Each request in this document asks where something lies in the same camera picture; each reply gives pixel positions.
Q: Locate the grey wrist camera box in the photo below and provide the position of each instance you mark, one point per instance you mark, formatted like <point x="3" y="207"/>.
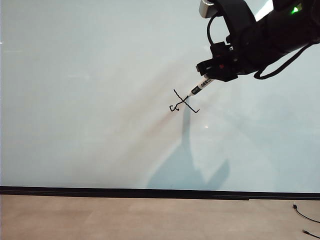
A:
<point x="207" y="8"/>

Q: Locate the white marker pen black cap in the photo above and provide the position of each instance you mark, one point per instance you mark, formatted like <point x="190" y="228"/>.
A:
<point x="200" y="87"/>

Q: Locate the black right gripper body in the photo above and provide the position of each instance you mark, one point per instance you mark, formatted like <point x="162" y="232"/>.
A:
<point x="223" y="58"/>

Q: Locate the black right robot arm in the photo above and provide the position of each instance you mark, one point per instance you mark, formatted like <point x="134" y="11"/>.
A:
<point x="275" y="32"/>

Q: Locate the black ink mark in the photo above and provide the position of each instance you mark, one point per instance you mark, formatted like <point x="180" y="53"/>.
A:
<point x="183" y="101"/>

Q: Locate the black framed whiteboard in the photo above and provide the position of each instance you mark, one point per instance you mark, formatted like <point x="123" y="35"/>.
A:
<point x="75" y="100"/>

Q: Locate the taped black right gripper finger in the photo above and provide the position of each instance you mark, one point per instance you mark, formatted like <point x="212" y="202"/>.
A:
<point x="223" y="76"/>
<point x="203" y="67"/>

